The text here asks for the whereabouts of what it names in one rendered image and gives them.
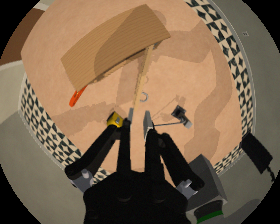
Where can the orange spirit level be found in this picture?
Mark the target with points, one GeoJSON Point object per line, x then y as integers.
{"type": "Point", "coordinates": [75, 98]}

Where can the yellow tape measure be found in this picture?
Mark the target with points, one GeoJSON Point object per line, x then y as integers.
{"type": "Point", "coordinates": [115, 119]}

